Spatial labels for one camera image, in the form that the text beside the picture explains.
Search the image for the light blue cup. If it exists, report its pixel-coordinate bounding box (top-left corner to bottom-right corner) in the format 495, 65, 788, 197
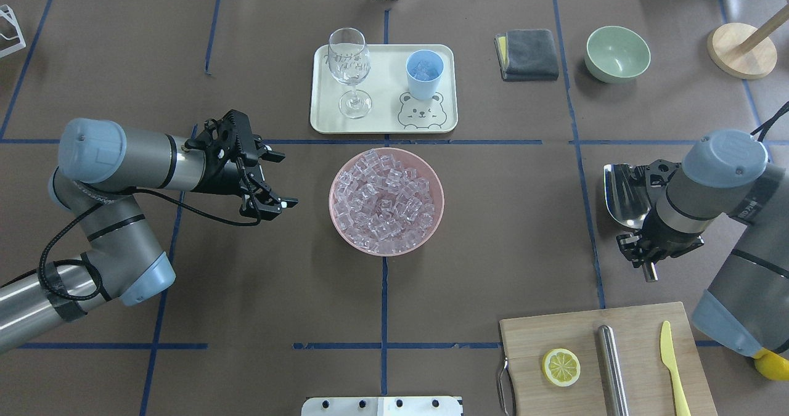
406, 50, 444, 100

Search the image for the pink bowl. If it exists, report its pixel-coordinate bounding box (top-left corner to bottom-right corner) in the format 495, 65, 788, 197
329, 147, 445, 258

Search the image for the lemon half slice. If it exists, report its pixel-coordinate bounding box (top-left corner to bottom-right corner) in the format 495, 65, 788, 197
541, 348, 581, 387

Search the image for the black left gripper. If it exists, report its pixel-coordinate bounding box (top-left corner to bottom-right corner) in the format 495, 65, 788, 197
185, 110, 299, 221

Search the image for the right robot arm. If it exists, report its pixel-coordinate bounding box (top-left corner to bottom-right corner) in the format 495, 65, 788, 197
603, 129, 788, 357

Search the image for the clear wine glass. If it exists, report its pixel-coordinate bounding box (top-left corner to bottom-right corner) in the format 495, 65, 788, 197
328, 27, 372, 119

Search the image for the yellow plastic knife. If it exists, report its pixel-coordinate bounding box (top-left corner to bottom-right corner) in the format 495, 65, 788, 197
659, 320, 691, 415

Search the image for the steel ice scoop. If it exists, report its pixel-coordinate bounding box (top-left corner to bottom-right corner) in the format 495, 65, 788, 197
603, 164, 658, 282

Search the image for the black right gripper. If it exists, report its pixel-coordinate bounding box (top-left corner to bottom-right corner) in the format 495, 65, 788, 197
636, 160, 704, 264

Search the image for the cream bear tray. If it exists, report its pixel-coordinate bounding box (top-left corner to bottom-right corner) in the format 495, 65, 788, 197
310, 44, 459, 134

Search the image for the white wire rack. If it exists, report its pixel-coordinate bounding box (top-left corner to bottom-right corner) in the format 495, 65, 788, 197
1, 5, 27, 59

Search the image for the steel cylinder rod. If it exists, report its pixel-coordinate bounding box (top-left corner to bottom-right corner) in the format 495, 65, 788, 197
595, 324, 629, 415

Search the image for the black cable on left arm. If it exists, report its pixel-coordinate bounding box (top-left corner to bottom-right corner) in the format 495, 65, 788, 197
38, 176, 263, 301

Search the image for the green bowl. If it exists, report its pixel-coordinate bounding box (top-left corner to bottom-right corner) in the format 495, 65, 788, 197
584, 26, 652, 84

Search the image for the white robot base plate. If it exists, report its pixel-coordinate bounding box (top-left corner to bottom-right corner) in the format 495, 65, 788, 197
301, 396, 464, 415

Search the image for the wooden round stand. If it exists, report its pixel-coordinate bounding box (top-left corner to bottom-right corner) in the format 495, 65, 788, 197
706, 5, 788, 81

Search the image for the clear ice cubes pile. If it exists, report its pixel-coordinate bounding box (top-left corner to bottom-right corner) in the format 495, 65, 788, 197
333, 150, 437, 255

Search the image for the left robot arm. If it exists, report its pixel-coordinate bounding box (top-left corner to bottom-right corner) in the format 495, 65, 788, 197
1, 110, 298, 352

